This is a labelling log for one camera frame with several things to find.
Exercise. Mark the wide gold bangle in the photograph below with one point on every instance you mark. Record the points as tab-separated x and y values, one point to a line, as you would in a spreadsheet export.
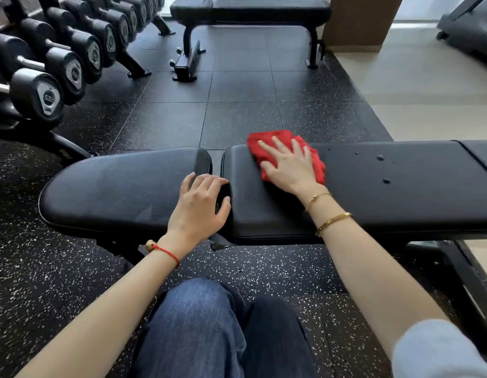
333	221

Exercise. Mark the black flat weight bench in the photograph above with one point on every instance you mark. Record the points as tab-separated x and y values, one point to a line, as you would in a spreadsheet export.
247	9

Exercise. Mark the person's left forearm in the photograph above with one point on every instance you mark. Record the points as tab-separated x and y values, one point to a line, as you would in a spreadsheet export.
109	310

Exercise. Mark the row of black dumbbells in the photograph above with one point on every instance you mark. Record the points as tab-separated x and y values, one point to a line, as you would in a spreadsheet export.
41	94

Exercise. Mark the person's left hand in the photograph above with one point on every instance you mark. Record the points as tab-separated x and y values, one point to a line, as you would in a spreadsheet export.
194	216

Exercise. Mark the person's left little finger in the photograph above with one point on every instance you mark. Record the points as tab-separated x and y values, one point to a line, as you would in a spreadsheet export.
187	183

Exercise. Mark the person's right forearm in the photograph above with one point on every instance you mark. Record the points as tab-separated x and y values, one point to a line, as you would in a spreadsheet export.
365	271

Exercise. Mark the person's right little finger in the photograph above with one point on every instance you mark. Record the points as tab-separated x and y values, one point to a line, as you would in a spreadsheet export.
309	154

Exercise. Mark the person's right middle finger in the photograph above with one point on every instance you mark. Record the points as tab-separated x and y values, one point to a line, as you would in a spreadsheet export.
281	145

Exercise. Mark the black dumbbell rack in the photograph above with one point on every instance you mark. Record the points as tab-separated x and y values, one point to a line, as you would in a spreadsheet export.
70	150

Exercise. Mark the brown wooden column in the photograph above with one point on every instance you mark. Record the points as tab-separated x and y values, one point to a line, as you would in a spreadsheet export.
361	19

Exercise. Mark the black treadmill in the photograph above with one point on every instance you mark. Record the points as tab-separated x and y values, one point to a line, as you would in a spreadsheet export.
471	31

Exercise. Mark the person's left middle finger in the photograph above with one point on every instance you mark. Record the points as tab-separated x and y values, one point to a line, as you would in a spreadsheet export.
208	184

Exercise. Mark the blue jeans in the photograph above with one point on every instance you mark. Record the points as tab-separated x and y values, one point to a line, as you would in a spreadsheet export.
212	334

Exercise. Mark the black bench back pad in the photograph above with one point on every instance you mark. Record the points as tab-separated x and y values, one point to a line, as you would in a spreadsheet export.
405	192

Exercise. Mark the black bench seat pad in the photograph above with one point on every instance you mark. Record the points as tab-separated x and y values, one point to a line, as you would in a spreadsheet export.
121	188

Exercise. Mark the person's right hand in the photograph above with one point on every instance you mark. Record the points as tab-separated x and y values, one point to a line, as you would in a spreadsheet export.
292	169

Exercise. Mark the person's left thumb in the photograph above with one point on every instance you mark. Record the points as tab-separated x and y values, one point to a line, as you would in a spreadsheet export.
224	210

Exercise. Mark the red cleaning cloth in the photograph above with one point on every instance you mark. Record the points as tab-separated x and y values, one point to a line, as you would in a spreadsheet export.
254	147

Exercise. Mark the person's right thumb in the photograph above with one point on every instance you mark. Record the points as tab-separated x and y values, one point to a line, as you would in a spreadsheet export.
268	170

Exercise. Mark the light blue sleeve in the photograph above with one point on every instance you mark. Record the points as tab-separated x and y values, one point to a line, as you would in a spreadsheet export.
436	354

